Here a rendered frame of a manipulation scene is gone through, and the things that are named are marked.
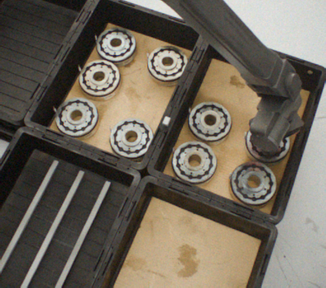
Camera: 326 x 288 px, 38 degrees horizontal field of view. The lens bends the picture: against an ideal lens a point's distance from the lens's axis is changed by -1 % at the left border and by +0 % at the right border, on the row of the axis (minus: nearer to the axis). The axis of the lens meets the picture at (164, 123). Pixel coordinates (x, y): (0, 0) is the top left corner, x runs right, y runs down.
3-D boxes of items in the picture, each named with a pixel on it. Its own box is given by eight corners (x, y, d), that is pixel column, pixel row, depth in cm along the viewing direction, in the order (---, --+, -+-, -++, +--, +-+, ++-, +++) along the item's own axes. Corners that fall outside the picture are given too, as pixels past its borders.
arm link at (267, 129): (297, 68, 86) (256, 64, 91) (269, 117, 82) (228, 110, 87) (313, 110, 94) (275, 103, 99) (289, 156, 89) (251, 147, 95)
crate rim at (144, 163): (99, -3, 123) (99, -9, 120) (208, 33, 118) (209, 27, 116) (23, 128, 108) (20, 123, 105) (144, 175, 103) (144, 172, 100)
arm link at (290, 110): (307, 91, 92) (281, 79, 93) (293, 119, 89) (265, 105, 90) (299, 108, 98) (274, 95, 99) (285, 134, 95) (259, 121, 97)
